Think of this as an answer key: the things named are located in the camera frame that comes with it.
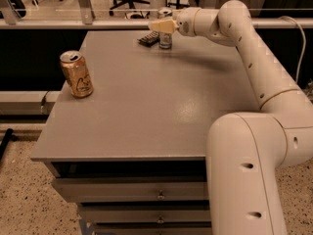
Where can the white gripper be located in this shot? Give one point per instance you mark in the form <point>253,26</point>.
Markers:
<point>185,23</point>

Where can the silver blue redbull can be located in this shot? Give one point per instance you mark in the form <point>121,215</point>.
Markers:
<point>165,39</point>

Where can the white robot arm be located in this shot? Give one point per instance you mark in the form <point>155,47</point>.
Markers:
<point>244,149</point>

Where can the black rxbar chocolate wrapper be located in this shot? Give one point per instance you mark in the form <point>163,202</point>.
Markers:
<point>150,39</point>

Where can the gold soda can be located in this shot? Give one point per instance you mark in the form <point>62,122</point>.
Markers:
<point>76,73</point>

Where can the grey metal railing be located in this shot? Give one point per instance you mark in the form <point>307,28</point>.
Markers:
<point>49,14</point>

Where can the grey top drawer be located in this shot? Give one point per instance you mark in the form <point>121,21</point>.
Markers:
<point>120,190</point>

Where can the grey drawer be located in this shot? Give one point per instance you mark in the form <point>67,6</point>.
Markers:
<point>152,212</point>
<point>120,190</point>
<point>153,229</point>

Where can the black pole on floor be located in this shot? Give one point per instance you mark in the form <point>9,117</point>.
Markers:
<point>8,136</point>

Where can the grey middle drawer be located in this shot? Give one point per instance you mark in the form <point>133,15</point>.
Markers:
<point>152,212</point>

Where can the grey bottom drawer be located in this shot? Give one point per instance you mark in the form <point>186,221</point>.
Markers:
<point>153,229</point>

